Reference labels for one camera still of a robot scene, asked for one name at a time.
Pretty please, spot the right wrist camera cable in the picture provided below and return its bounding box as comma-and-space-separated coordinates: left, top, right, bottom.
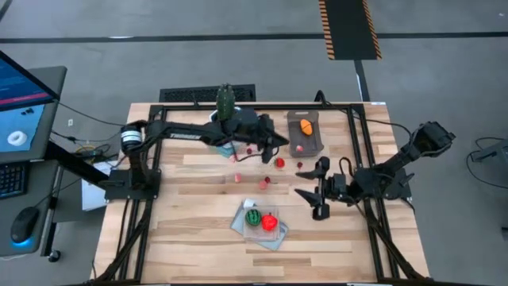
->
338, 156, 359, 178

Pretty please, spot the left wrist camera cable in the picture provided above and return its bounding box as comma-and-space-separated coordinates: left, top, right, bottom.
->
231, 141, 264, 164

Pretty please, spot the computer monitor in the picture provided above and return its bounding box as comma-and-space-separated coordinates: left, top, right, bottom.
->
0, 50, 67, 164

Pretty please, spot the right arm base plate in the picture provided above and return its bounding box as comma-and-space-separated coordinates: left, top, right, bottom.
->
354, 166, 416, 200

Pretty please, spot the black striped floor mat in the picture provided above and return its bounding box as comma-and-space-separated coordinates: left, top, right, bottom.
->
318, 0, 383, 61

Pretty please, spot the black computer mouse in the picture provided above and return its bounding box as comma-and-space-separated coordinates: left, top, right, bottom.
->
10, 206, 40, 245

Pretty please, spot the green cactus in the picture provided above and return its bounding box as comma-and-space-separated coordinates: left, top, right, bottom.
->
215, 83, 237, 122

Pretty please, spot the grey translucent plastic container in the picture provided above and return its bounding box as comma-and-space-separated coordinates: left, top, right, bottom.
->
286, 110, 325, 158

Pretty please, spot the black keyboard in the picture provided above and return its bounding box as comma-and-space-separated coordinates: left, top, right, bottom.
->
0, 161, 29, 200

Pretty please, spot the black floor vent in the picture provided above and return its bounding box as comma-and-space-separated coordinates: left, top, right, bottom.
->
159, 83, 257, 103

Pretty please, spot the beige folded cloth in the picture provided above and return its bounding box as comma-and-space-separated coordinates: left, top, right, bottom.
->
242, 205, 282, 242

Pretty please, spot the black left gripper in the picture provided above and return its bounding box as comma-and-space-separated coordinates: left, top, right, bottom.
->
232, 107, 291, 164

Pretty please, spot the green toy watermelon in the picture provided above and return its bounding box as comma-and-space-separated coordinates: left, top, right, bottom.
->
244, 209, 263, 228

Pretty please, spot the black floor cable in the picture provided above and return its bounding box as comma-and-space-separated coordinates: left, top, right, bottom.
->
465, 137, 508, 190

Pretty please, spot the white box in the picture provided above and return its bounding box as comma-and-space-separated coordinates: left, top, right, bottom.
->
81, 160, 120, 212

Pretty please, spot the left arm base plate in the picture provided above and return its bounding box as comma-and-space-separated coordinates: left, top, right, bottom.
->
104, 168, 163, 202

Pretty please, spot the black aluminium table frame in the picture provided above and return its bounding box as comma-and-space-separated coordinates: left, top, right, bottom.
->
93, 101, 433, 285

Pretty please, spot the red toy tomato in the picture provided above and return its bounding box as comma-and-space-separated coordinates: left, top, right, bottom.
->
260, 213, 280, 233

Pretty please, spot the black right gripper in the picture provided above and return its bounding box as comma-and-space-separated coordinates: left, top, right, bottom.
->
294, 156, 358, 222

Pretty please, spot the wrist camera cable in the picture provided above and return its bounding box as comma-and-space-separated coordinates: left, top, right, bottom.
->
338, 156, 359, 178
231, 141, 264, 164

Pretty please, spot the grey desk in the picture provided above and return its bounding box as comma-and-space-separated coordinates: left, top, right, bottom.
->
0, 65, 69, 258

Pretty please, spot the clear plastic tray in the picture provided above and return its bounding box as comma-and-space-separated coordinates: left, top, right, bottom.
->
229, 199, 291, 253

